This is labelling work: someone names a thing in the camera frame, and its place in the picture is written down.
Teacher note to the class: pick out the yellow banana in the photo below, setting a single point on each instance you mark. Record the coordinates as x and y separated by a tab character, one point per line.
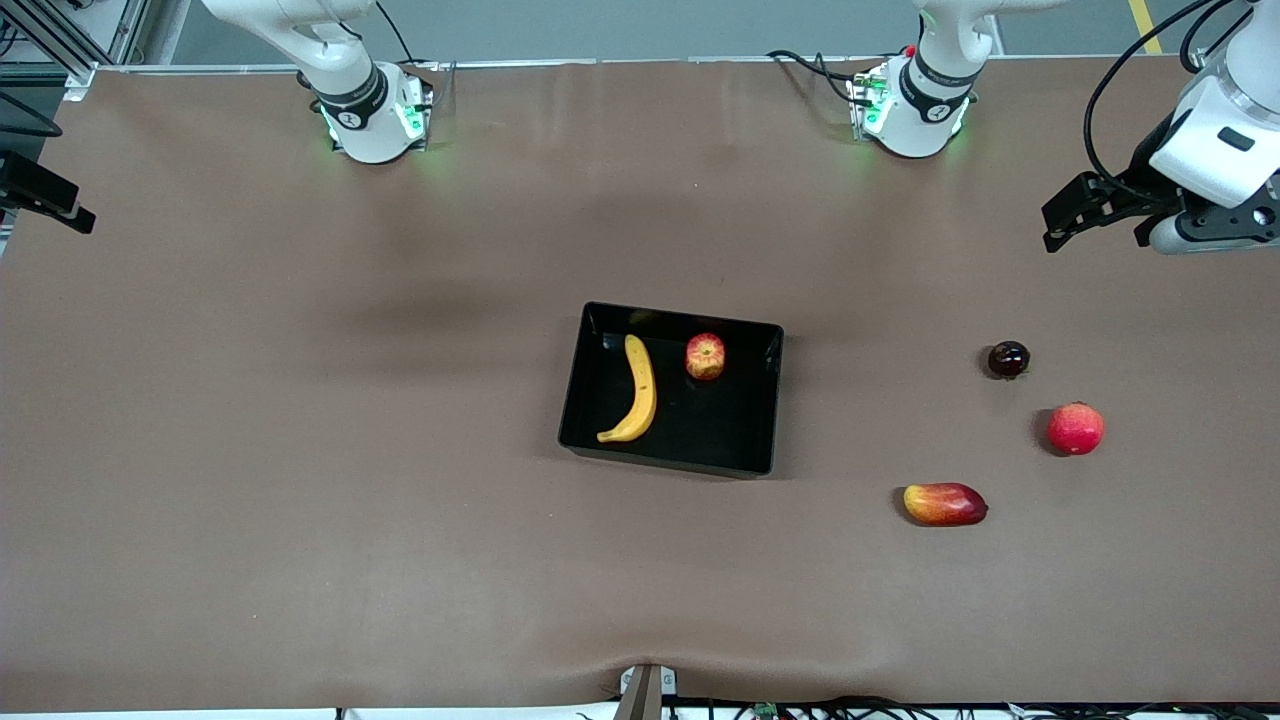
645	390

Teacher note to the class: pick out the dark purple plum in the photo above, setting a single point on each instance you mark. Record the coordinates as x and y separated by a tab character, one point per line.
1009	360

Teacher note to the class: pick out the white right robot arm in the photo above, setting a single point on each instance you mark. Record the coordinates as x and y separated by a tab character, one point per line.
365	130

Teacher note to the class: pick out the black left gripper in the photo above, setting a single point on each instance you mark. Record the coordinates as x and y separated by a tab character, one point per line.
1143	183

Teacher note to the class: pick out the red yellow apple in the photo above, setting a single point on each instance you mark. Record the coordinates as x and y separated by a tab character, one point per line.
705	358

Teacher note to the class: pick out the black plastic box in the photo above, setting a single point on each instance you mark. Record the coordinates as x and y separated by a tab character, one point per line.
700	430

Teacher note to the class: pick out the red yellow mango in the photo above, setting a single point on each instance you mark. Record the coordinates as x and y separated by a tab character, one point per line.
945	505

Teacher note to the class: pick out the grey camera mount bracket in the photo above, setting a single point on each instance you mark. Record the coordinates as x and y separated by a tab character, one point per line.
645	695

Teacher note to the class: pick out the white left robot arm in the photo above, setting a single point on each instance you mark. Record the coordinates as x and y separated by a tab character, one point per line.
920	120

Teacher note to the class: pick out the brown table mat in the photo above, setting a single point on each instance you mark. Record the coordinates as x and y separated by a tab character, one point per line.
600	560

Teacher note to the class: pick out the aluminium frame struts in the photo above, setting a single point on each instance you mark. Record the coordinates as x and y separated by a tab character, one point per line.
50	35

